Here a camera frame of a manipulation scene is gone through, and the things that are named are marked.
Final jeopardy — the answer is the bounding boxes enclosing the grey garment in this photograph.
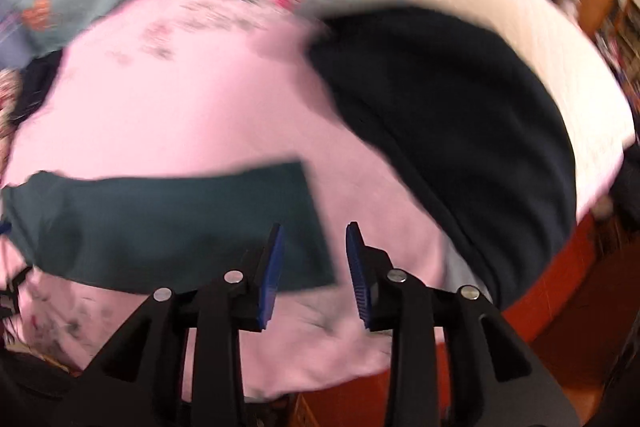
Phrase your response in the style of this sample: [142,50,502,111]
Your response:
[292,0,401,28]

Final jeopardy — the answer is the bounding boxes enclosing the dark teal pants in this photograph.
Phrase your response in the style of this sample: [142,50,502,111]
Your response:
[0,161,337,295]

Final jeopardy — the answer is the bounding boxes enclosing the pink floral bedsheet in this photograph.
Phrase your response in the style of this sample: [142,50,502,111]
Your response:
[0,0,491,400]

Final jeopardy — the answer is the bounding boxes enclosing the folded navy garment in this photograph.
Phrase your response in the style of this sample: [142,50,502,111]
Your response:
[17,54,63,120]

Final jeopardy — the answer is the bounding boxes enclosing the red floral quilt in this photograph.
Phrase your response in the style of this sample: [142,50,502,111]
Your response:
[0,69,23,142]

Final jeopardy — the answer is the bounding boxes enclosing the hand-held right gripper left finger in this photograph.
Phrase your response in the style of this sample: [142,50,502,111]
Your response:
[50,222,286,427]

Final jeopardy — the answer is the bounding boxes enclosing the large navy garment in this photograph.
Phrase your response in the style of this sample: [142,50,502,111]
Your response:
[305,4,578,310]

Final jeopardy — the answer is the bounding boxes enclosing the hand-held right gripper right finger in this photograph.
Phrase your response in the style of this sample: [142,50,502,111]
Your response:
[345,222,581,427]

